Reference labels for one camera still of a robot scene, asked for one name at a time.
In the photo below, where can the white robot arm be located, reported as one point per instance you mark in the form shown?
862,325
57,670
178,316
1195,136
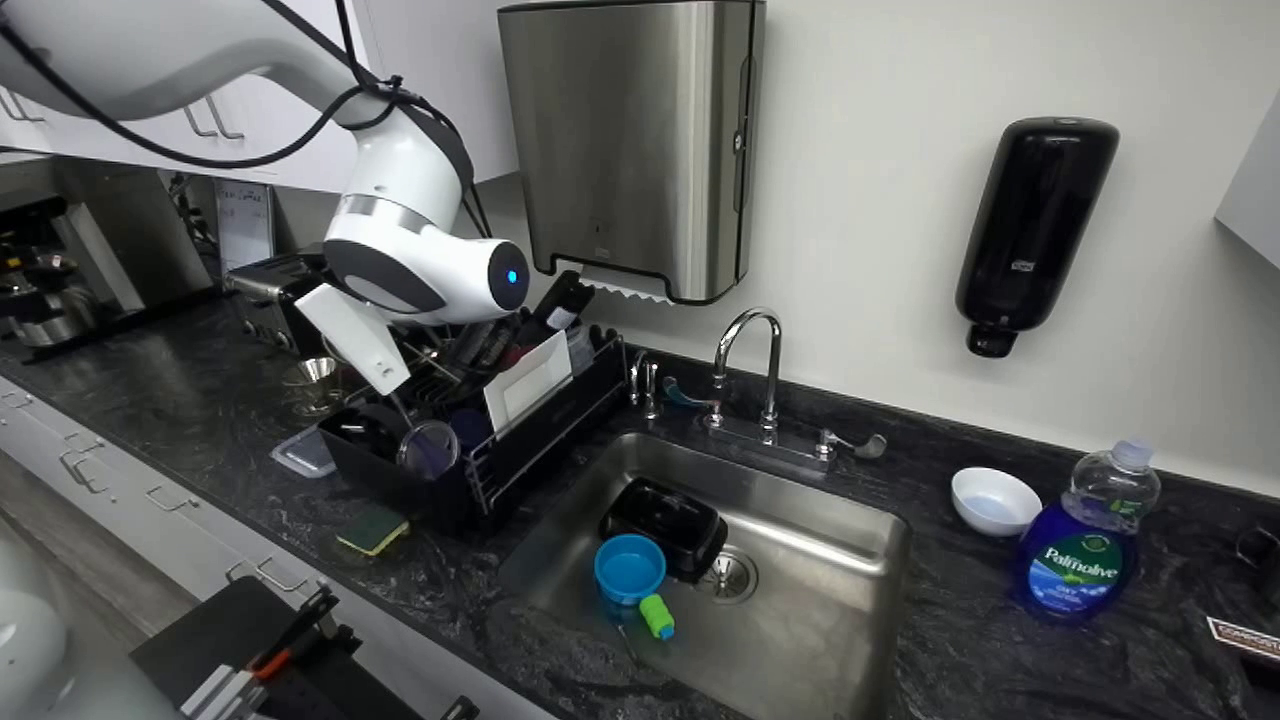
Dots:
407,169

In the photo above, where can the small white bowl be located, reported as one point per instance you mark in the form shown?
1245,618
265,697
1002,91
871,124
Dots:
994,501

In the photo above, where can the black container in sink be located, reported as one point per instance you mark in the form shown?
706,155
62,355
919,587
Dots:
677,520

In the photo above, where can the light blue measuring cup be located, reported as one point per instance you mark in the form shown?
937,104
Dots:
628,572

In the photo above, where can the steel paper towel dispenser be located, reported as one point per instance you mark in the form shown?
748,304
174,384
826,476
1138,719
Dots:
633,133

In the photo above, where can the black soap dispenser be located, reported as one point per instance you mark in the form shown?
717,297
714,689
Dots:
1030,223

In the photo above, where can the stainless steel sink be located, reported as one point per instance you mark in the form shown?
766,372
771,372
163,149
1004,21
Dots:
793,618

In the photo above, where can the clear purple glass cup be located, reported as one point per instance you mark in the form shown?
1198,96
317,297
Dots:
431,448

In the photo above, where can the white upper cabinet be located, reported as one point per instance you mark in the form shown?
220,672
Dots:
443,50

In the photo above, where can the blue dish soap bottle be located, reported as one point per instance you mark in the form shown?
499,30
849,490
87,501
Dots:
1081,550

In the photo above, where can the green yellow sponge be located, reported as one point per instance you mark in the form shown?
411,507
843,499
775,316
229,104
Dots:
369,534

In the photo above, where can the black tray with pens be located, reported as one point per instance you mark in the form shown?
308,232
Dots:
297,659

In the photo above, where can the black dish rack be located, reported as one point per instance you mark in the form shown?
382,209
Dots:
483,409

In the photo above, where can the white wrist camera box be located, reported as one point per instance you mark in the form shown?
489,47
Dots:
359,333

